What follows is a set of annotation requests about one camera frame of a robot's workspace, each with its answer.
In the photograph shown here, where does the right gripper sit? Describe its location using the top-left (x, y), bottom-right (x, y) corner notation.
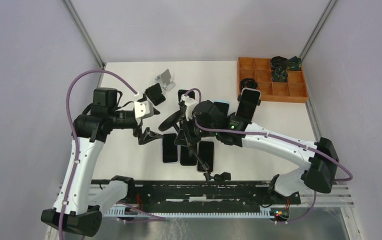
top-left (174, 114), bottom-right (218, 147)

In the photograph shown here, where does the purple case phone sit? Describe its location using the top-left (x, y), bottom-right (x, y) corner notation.
top-left (162, 133), bottom-right (179, 164)

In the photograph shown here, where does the black phone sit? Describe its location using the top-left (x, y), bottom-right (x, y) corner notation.
top-left (179, 146), bottom-right (198, 167)

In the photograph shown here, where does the black tall round-base stand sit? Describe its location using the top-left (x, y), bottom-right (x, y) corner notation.
top-left (158, 110), bottom-right (231, 182)

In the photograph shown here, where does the black folding phone stand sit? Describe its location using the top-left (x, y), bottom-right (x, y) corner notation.
top-left (144, 83), bottom-right (166, 106)

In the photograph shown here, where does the silver folding phone stand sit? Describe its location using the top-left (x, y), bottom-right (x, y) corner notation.
top-left (155, 69), bottom-right (176, 92)

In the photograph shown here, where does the black lens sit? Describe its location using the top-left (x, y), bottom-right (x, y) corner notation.
top-left (240, 78), bottom-right (258, 90)

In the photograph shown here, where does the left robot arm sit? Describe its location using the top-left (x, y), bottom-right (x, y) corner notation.
top-left (41, 87), bottom-right (162, 238)

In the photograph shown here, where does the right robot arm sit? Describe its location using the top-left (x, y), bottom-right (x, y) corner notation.
top-left (158, 97), bottom-right (339, 204)

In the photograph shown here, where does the light blue case phone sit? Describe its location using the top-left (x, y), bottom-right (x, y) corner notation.
top-left (213, 101), bottom-right (230, 116)

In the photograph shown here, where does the black right clamp stand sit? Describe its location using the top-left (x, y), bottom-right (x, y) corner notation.
top-left (227, 90), bottom-right (261, 124)

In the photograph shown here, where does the orange compartment tray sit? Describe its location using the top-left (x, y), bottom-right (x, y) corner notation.
top-left (236, 57), bottom-right (309, 104)

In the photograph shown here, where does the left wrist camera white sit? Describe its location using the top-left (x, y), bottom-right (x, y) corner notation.
top-left (133, 94), bottom-right (155, 125)

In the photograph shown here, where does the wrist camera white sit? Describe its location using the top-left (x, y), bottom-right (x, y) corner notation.
top-left (179, 94), bottom-right (198, 122)
top-left (133, 94), bottom-right (155, 125)

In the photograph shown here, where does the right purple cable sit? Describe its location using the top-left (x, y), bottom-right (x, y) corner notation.
top-left (182, 88), bottom-right (354, 182)

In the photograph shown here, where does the purple cable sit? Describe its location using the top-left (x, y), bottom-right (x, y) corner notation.
top-left (57, 69), bottom-right (139, 240)
top-left (182, 88), bottom-right (354, 182)

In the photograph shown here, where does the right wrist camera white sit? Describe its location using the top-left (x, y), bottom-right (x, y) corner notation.
top-left (179, 94), bottom-right (198, 122)

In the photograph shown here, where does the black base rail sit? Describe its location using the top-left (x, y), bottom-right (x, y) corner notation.
top-left (120, 180), bottom-right (302, 214)

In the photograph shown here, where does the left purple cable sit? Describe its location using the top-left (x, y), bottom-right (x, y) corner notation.
top-left (57, 69), bottom-right (139, 240)

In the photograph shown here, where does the white cable duct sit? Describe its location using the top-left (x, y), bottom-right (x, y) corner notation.
top-left (104, 205), bottom-right (275, 219)

